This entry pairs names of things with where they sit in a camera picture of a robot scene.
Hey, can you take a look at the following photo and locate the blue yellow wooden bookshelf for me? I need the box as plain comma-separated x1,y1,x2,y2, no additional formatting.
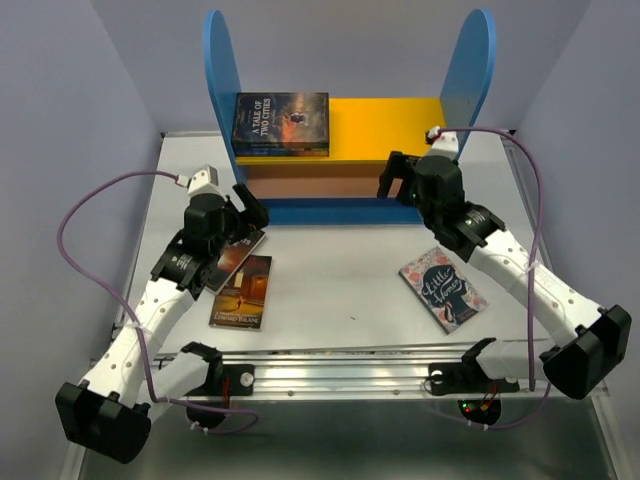
203,9,497,225

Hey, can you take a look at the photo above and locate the Animal Farm book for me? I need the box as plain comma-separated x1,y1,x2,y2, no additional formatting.
234,147,329,157

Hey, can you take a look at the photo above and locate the aluminium mounting rail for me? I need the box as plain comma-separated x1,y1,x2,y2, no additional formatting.
82,344,609,409

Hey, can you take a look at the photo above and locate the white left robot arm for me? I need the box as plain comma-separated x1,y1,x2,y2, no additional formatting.
55,184,269,464

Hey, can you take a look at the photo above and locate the Little Women book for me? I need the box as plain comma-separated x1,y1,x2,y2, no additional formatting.
398,247,489,334

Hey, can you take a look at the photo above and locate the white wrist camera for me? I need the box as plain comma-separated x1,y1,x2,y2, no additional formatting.
175,165,222,197
425,126,460,160

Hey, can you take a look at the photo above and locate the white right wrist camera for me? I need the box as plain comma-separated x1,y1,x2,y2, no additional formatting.
425,126,460,160

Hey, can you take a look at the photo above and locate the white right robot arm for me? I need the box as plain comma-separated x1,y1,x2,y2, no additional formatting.
377,151,632,400

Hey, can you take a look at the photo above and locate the Jane Eyre book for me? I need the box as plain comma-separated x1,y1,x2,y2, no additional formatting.
235,150,329,164

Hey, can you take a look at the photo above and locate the orange Leonard Tolane book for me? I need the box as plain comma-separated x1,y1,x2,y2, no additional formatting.
209,255,272,331

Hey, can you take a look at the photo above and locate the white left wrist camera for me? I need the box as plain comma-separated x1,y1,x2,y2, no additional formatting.
175,165,222,197

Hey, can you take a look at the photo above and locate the A Tale of Two Cities book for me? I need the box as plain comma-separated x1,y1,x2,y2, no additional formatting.
231,92,330,150

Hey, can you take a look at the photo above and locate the Three Days to See book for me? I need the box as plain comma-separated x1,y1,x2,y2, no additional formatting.
207,230,265,294

